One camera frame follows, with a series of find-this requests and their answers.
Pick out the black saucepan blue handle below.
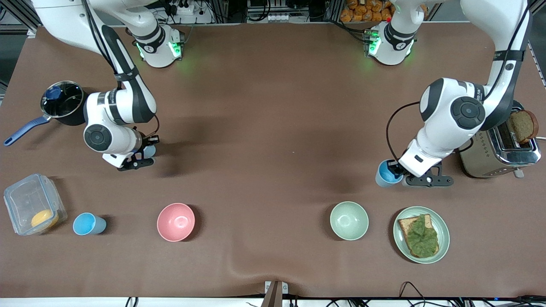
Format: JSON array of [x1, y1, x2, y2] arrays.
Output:
[[4, 81, 89, 147]]

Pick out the white power strip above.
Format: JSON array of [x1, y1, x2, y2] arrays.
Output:
[[170, 2, 197, 16]]

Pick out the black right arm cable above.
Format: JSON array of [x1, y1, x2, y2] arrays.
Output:
[[147, 114, 161, 138]]

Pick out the brown table cover mat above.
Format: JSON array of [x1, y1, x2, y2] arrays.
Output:
[[0, 23, 546, 299]]

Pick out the beige chrome toaster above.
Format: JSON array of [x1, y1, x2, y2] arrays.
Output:
[[459, 100, 542, 179]]

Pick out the green lettuce leaf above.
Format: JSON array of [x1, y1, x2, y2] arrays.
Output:
[[404, 214, 439, 258]]

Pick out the clear plastic food container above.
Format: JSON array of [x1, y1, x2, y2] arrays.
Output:
[[3, 173, 68, 236]]

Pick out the black looped floor cable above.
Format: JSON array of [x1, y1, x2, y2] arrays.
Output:
[[399, 281, 427, 307]]

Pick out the metal table clamp bracket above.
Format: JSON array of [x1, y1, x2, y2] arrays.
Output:
[[264, 281, 288, 307]]

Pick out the toast slice under lettuce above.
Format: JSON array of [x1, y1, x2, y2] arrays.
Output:
[[398, 213, 440, 258]]

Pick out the pink bowl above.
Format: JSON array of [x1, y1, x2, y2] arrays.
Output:
[[157, 203, 196, 242]]

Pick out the light blue plastic cup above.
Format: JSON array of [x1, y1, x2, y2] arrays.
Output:
[[133, 144, 157, 159], [73, 212, 107, 236], [375, 159, 404, 188]]

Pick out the pale green bowl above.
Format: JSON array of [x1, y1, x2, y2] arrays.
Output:
[[330, 201, 369, 241]]

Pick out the orange packaged snacks pile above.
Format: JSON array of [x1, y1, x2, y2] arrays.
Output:
[[340, 0, 394, 23]]

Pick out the brown bread slice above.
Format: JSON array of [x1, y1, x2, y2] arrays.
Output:
[[507, 110, 539, 144]]

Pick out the pale green plate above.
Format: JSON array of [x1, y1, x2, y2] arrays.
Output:
[[393, 206, 450, 264]]

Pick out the glass lid blue knob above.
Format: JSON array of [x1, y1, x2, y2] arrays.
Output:
[[41, 81, 84, 119]]

